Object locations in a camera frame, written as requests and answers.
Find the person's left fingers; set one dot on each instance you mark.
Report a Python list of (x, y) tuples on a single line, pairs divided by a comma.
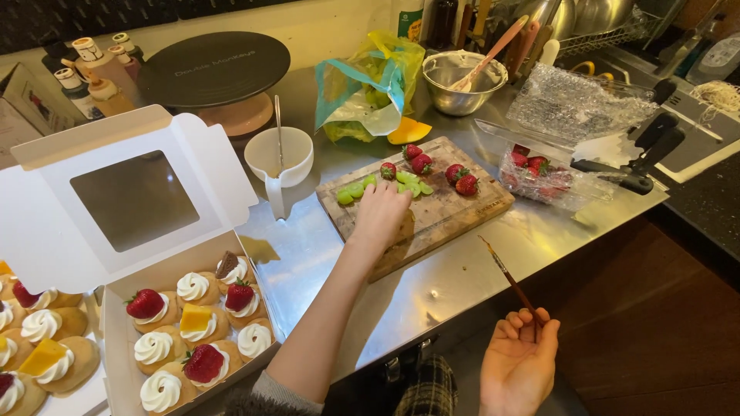
[(388, 190)]

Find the person's grey fuzzy sleeve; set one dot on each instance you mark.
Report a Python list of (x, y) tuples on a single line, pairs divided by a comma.
[(277, 401)]

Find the beige fibre scrubber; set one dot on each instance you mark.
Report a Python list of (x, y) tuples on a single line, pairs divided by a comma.
[(720, 95)]

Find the group of squeeze colouring bottles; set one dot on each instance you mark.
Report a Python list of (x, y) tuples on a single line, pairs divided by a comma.
[(95, 75)]

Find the group of cream topped pastries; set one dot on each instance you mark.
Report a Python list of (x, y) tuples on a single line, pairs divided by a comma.
[(199, 329), (46, 341)]

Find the pink silicone spatula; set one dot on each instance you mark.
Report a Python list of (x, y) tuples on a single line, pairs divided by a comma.
[(491, 55)]

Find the clear plastic bottle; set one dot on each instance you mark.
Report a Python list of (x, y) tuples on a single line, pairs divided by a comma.
[(720, 58)]

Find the green label bottle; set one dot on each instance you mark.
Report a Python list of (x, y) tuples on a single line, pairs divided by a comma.
[(407, 20)]

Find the dish rack with steel bowls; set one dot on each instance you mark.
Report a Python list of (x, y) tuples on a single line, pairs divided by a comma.
[(601, 23)]

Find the person's left hand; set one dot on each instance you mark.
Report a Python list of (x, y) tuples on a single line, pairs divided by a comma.
[(380, 215)]

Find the holder with wooden utensils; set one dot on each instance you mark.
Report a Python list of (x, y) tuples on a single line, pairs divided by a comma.
[(520, 40)]

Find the orange mango slice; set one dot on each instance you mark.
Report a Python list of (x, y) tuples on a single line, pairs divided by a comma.
[(407, 133)]

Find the dark glass bottle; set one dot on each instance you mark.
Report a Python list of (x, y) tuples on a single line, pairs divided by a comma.
[(444, 23)]

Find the clear bubble wrap sheet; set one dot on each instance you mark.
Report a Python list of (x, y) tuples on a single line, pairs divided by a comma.
[(578, 101)]

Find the heap of packed strawberries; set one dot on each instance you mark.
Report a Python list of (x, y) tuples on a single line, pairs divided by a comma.
[(535, 170)]

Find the white window cake box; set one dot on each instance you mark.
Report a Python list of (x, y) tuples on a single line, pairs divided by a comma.
[(133, 202)]

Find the clear plastic strawberry container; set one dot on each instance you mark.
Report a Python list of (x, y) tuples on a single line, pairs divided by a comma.
[(584, 179)]

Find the white ceramic bowl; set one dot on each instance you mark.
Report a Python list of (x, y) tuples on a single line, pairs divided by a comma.
[(295, 153)]

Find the person's right hand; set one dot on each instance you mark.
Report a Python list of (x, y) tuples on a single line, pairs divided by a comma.
[(514, 370)]

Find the steel mixing bowl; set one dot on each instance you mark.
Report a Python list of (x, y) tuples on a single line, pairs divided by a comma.
[(462, 95)]

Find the person's plaid trouser leg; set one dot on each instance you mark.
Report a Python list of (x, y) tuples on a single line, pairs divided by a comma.
[(428, 387)]

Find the metal spoon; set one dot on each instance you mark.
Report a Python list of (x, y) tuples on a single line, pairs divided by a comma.
[(279, 133)]

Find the black and pink cake turntable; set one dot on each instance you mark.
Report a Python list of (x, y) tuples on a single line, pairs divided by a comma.
[(214, 69)]

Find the group of green grape halves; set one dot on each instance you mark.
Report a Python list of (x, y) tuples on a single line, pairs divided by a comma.
[(411, 186)]

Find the printed cardboard box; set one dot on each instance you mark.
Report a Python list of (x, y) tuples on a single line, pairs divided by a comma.
[(29, 110)]

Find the red strawberry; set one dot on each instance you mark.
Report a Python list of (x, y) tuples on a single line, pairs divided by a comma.
[(422, 164), (454, 173), (388, 170), (411, 151), (466, 185)]

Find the thin wooden paint brush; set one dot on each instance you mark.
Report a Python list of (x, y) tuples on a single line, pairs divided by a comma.
[(509, 277)]

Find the yellow and teal plastic bag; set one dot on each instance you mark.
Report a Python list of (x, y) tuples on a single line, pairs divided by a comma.
[(364, 86)]

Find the wooden cutting board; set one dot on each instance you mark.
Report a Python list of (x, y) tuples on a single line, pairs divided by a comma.
[(445, 214)]

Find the white pastry tray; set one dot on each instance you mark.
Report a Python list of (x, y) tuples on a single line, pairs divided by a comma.
[(86, 398)]

